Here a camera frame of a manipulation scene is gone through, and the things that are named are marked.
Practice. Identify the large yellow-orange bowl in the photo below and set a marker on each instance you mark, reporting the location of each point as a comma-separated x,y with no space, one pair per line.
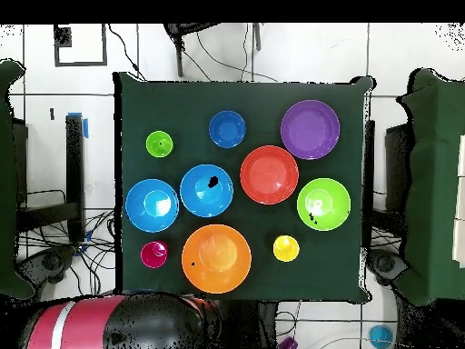
225,254

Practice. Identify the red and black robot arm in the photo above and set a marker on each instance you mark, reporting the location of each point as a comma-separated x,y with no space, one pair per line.
87,323

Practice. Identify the light blue bowl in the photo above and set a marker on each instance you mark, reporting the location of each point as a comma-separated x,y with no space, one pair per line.
199,203
138,218

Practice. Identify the orange-red shallow bowl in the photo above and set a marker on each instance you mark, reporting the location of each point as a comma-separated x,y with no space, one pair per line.
269,174

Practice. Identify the small dark blue bowl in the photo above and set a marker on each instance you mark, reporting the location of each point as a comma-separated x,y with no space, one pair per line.
227,129

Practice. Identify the yellow cup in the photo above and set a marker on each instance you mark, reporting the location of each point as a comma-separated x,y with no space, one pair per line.
286,251

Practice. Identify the green cup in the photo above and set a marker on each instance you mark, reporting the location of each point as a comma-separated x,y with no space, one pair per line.
160,147

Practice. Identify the dark green tablecloth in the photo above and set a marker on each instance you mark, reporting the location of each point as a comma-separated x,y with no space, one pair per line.
254,98

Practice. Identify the purple bowl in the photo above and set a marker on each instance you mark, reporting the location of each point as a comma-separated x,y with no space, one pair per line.
310,129

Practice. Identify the green bowl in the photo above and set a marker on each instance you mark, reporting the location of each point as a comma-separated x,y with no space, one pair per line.
334,196

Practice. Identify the red cup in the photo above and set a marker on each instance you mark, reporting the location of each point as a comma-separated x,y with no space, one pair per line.
152,256

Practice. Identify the purple cup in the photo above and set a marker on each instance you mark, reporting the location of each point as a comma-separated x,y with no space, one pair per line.
288,344

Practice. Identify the green cloth side table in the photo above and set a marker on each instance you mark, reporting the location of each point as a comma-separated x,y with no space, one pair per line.
7,181
432,181

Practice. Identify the blue cup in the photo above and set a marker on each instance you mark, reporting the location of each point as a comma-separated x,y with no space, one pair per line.
380,336

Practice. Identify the black table frame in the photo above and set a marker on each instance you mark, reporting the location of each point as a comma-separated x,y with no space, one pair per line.
74,163
397,163

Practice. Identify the black floor frame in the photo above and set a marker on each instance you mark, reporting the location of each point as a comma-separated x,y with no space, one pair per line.
62,36

